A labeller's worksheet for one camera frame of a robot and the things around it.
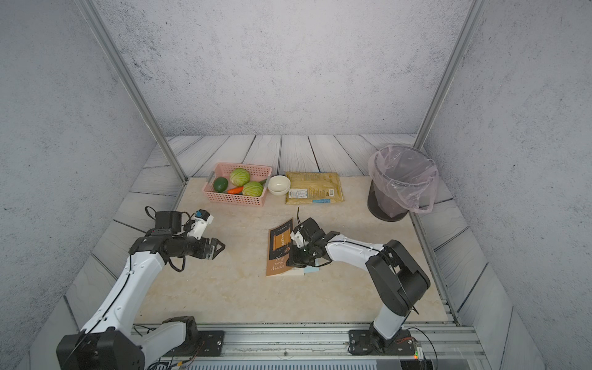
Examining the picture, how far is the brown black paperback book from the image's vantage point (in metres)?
0.89

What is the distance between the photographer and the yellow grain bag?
113cm

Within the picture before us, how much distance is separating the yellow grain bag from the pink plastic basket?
128 mm

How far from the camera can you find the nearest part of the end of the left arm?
710mm
